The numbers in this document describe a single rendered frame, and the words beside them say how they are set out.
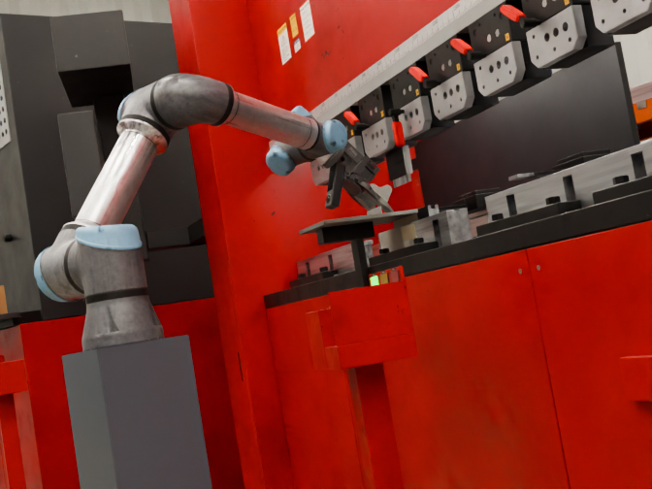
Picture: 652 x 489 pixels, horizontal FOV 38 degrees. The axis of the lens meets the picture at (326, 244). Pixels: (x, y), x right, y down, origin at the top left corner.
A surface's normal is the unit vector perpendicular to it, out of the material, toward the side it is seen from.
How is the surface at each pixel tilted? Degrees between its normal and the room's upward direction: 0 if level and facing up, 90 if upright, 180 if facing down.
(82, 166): 90
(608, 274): 90
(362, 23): 90
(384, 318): 90
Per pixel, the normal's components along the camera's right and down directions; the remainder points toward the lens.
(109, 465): -0.80, 0.09
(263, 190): 0.37, -0.14
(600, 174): -0.91, 0.12
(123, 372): 0.58, -0.16
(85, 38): 0.17, -0.11
